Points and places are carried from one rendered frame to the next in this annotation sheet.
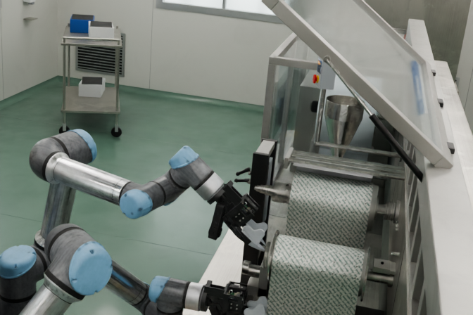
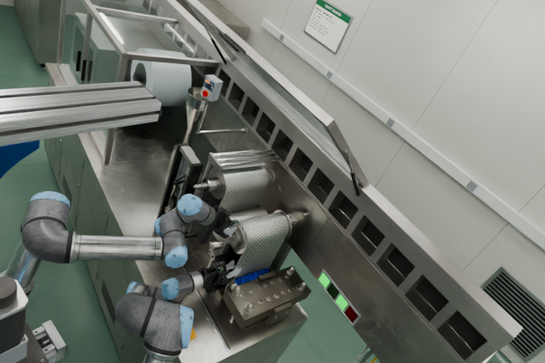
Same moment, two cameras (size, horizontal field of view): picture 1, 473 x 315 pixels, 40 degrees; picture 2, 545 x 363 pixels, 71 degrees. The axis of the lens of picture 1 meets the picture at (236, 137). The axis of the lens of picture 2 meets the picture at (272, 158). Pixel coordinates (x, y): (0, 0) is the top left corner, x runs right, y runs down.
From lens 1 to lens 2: 1.40 m
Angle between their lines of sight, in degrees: 55
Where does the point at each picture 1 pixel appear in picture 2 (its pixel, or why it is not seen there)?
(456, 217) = (414, 231)
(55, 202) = (35, 260)
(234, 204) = (221, 219)
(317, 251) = (266, 227)
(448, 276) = (461, 281)
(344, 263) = (280, 228)
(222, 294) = (216, 273)
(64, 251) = (167, 329)
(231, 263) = (132, 219)
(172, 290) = (185, 288)
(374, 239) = not seen: hidden behind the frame
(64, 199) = not seen: hidden behind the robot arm
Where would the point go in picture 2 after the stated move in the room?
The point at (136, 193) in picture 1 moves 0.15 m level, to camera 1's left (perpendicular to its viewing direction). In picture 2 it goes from (182, 251) to (141, 271)
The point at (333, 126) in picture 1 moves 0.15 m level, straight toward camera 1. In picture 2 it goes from (196, 114) to (211, 130)
